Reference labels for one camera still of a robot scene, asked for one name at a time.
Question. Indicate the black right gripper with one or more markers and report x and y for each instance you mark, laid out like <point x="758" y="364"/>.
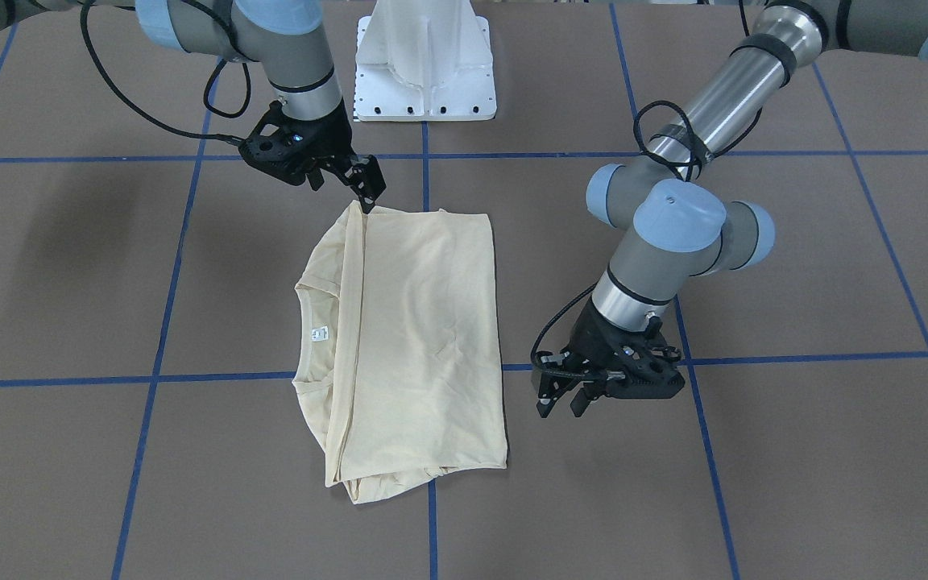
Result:
<point x="333" y="137"/>

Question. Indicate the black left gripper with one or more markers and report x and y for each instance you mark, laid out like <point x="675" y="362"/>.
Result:
<point x="594" y="337"/>

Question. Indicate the cream long-sleeve printed shirt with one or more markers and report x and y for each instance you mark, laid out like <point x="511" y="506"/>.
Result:
<point x="399" y="376"/>

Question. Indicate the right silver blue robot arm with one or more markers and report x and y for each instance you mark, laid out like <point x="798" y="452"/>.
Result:
<point x="286" y="38"/>

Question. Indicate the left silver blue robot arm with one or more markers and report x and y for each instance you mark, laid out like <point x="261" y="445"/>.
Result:
<point x="673" y="229"/>

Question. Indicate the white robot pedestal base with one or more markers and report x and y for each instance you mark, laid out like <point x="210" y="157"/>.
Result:
<point x="424" y="61"/>

